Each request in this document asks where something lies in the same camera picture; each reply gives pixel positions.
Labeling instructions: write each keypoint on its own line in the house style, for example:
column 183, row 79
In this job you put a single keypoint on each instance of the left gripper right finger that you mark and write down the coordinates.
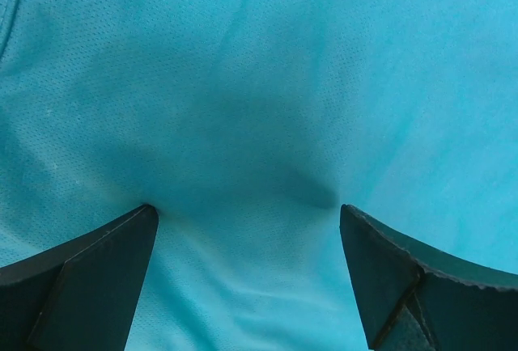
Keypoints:
column 412, row 296

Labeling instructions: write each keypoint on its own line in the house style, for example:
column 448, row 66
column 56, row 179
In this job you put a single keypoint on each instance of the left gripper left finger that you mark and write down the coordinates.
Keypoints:
column 81, row 294

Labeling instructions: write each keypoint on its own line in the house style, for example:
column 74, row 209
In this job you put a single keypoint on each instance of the teal t-shirt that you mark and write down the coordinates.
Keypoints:
column 248, row 124

